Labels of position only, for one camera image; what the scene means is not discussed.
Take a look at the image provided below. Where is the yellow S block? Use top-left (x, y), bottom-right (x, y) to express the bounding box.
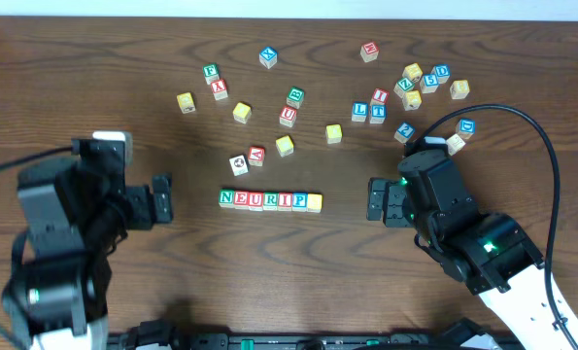
top-left (307, 193), bottom-right (323, 213)

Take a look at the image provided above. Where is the green N block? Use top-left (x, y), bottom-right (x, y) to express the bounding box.
top-left (219, 189), bottom-right (235, 208)

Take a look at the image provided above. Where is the blue P block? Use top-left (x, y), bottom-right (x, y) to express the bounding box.
top-left (291, 192), bottom-right (308, 212)

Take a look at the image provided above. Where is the red E block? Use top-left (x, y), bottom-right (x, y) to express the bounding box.
top-left (233, 191), bottom-right (249, 210)

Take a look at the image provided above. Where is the red i block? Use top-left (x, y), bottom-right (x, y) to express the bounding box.
top-left (370, 88), bottom-right (390, 105)
top-left (278, 192), bottom-right (293, 212)

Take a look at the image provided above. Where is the red u block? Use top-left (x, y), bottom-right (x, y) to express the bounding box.
top-left (279, 106), bottom-right (297, 127)
top-left (248, 192), bottom-right (264, 211)

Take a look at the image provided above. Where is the green R block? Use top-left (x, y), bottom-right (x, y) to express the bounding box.
top-left (262, 192), bottom-right (279, 211)

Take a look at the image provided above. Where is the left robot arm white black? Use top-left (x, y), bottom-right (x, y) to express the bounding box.
top-left (2, 139), bottom-right (173, 349)

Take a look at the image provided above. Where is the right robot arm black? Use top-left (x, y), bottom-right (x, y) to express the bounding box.
top-left (367, 150), bottom-right (578, 349)

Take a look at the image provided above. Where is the blue 2 block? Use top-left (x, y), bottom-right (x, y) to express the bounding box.
top-left (394, 122), bottom-right (415, 144)

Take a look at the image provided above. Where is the yellow O block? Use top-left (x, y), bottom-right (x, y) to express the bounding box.
top-left (325, 124), bottom-right (343, 144)

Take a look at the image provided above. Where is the blue T block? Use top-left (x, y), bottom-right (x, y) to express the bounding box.
top-left (369, 104), bottom-right (388, 124)

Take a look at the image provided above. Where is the plain wood block red 3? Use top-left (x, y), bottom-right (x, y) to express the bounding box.
top-left (446, 133), bottom-right (466, 157)

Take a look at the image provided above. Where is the blue L block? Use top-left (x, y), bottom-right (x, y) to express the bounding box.
top-left (351, 101), bottom-right (369, 123)

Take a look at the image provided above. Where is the yellow block hammer picture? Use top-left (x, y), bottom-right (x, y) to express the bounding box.
top-left (402, 90), bottom-right (422, 111)

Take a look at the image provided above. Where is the white picture block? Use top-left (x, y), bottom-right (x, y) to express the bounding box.
top-left (229, 155), bottom-right (249, 177)

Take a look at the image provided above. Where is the blue D block lower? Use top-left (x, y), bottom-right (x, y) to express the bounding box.
top-left (456, 119), bottom-right (476, 140)

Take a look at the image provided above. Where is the blue d block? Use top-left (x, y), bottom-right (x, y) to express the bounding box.
top-left (456, 119), bottom-right (476, 140)
top-left (431, 64), bottom-right (451, 85)

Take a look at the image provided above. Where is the green Z block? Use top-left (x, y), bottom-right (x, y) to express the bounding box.
top-left (393, 77), bottom-right (415, 98)

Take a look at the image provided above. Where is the yellow block left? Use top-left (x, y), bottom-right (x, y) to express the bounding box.
top-left (177, 92), bottom-right (195, 114)

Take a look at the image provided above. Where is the red A block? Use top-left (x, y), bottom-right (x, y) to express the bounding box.
top-left (247, 146), bottom-right (265, 166)

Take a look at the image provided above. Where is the blue 5 block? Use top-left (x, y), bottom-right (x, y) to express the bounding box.
top-left (420, 74), bottom-right (439, 94)

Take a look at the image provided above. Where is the yellow block top cluster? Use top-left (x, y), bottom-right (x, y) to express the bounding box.
top-left (402, 63), bottom-right (423, 83)

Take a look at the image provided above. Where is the yellow 8 block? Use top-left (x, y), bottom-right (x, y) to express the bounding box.
top-left (450, 80), bottom-right (470, 100)

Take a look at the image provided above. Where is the yellow block lower middle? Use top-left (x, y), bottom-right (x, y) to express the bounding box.
top-left (233, 102), bottom-right (252, 123)

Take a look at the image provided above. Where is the green B block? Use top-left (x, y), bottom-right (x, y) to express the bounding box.
top-left (287, 87), bottom-right (305, 109)

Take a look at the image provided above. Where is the blue D block upper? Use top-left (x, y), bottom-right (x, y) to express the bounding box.
top-left (431, 64), bottom-right (451, 85)

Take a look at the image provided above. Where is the red Y block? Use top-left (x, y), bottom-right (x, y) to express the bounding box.
top-left (211, 79), bottom-right (228, 100)

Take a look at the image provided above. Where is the red H block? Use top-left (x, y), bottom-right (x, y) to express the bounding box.
top-left (360, 42), bottom-right (380, 63)

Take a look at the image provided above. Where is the green F block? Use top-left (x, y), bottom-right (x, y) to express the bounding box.
top-left (202, 63), bottom-right (221, 85)

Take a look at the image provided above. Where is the blue X block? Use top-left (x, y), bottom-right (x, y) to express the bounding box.
top-left (259, 47), bottom-right (278, 69)

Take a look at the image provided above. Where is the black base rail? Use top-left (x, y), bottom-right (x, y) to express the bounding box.
top-left (106, 318), bottom-right (523, 350)

